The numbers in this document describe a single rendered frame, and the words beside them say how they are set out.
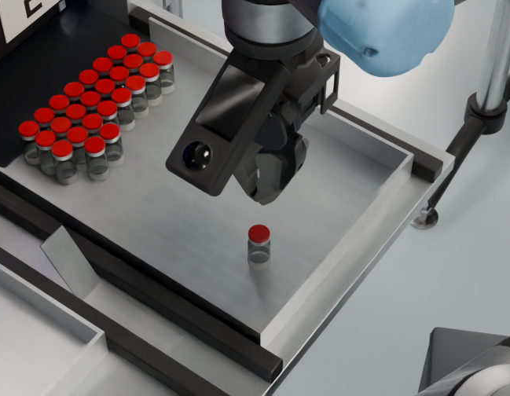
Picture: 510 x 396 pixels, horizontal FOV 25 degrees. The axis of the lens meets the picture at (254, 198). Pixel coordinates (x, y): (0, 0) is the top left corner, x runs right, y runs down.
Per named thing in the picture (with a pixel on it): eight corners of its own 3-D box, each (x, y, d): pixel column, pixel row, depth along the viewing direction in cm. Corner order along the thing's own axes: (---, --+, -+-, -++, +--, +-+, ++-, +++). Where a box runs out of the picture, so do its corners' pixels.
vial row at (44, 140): (36, 169, 117) (29, 139, 114) (148, 68, 126) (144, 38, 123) (52, 178, 116) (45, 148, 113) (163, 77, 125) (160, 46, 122)
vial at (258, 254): (243, 263, 110) (242, 236, 106) (256, 248, 111) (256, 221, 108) (262, 274, 109) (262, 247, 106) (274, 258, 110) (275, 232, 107)
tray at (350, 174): (-10, 183, 116) (-17, 160, 114) (152, 39, 129) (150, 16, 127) (260, 354, 104) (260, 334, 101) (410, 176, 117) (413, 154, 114)
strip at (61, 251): (48, 282, 109) (38, 245, 104) (69, 261, 110) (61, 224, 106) (163, 358, 103) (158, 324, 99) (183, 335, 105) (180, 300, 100)
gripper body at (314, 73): (340, 106, 98) (348, -2, 88) (282, 169, 93) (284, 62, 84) (267, 69, 100) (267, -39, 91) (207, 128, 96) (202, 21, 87)
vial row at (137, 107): (52, 179, 116) (45, 149, 113) (163, 77, 125) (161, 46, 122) (68, 188, 116) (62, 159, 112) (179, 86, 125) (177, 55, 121)
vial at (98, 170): (83, 175, 117) (78, 145, 113) (97, 162, 118) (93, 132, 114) (100, 185, 116) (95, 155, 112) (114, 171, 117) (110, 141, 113)
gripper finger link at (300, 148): (305, 187, 98) (308, 117, 91) (295, 199, 97) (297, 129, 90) (260, 163, 99) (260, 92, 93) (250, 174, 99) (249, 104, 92)
